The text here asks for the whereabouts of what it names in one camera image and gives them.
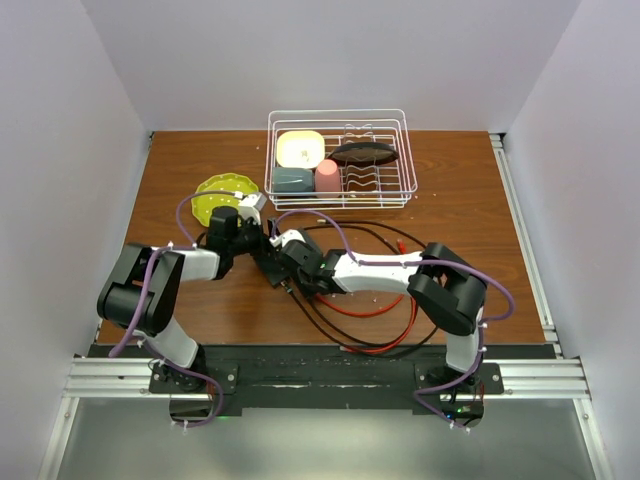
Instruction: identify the black ethernet cable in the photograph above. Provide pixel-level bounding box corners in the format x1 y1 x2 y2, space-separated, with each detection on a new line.
289 217 426 349
282 282 444 357

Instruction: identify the black network switch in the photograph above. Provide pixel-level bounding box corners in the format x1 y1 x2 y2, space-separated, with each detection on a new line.
254 252 291 289

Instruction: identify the red ethernet cable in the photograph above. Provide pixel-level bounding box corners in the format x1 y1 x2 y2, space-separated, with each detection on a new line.
314 239 420 355

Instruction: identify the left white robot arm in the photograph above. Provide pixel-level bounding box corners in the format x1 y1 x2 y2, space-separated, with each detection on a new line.
97 202 284 392

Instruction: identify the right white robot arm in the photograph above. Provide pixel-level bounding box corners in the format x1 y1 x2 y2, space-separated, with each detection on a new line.
271 233 487 393

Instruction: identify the green scalloped plate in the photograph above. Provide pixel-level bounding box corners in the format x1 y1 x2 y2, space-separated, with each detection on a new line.
191 172 259 227

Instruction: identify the grey-blue cup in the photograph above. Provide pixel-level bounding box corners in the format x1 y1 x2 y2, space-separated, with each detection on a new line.
272 167 315 194

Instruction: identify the pink plastic cup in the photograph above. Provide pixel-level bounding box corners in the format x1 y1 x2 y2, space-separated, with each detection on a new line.
314 159 342 195

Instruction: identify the yellow square bowl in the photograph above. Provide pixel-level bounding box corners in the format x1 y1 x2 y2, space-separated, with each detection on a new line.
276 130 325 169

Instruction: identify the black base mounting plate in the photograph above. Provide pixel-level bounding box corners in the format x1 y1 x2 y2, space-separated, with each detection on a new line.
149 342 557 419

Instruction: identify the dark brown oval plate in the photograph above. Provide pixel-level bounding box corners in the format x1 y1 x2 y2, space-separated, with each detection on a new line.
328 142 399 166

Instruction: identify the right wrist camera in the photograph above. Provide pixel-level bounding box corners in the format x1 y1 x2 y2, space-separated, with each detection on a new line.
269 229 306 249

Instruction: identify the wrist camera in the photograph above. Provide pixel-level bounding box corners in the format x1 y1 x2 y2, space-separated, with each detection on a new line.
237 192 266 225
269 229 306 249

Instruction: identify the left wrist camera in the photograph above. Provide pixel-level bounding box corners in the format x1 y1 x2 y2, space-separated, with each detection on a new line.
237 192 266 225

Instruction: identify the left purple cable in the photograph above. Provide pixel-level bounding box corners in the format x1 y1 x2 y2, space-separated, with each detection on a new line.
107 189 246 429

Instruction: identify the purple cable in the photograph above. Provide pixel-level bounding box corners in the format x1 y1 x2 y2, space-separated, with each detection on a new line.
272 209 517 429
107 189 246 429

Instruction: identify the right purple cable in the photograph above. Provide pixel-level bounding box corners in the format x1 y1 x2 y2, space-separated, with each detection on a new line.
272 209 517 429

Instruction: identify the white wire dish rack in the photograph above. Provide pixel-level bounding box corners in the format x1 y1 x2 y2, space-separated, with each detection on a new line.
264 108 418 211

